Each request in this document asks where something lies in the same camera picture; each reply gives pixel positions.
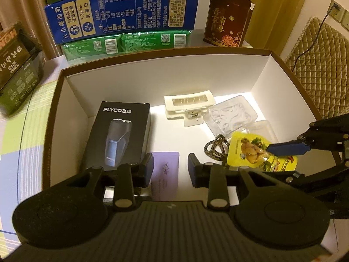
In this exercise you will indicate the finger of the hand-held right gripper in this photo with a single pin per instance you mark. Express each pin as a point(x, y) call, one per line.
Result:
point(289, 148)
point(321, 178)

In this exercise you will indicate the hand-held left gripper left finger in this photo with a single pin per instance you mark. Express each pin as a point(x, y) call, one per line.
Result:
point(147, 169)

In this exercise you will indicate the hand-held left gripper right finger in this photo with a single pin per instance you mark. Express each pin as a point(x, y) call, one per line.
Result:
point(193, 169)

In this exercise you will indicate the purple card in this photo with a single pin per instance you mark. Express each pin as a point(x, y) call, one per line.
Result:
point(165, 177)

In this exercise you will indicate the leopard print hair clip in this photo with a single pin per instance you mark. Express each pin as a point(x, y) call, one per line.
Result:
point(215, 147)

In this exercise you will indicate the yellow snack packet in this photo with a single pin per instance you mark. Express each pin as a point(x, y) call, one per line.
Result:
point(250, 150)

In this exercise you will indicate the black shaver box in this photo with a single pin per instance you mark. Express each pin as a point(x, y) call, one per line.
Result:
point(117, 131)

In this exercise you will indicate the white hair clip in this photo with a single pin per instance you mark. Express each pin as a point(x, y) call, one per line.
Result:
point(188, 105)

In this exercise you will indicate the clear plastic floss pick box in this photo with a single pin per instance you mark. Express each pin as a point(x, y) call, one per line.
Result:
point(231, 113)

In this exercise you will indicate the brown cardboard box white inside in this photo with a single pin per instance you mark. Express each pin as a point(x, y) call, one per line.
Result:
point(163, 76)

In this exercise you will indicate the quilted chair cover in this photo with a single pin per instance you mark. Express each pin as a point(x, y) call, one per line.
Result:
point(321, 71)

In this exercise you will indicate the green tissue pack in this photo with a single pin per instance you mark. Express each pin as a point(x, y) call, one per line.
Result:
point(90, 47)
point(155, 41)

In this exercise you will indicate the dark red printed box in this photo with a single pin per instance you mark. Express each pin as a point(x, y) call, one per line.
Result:
point(226, 19)

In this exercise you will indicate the golden curtain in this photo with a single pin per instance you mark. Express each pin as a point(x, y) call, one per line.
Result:
point(267, 5)

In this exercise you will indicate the dark green printed box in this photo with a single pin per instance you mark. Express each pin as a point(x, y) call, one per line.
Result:
point(19, 92)

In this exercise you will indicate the blue milk carton box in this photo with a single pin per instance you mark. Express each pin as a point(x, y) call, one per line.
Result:
point(122, 13)

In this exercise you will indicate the dark brown printed box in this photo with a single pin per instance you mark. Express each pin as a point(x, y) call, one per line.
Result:
point(13, 54)

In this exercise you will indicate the beige curtain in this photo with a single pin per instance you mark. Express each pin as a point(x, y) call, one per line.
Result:
point(16, 0)

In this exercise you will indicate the wall outlet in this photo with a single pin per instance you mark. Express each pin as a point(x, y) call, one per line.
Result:
point(338, 11)

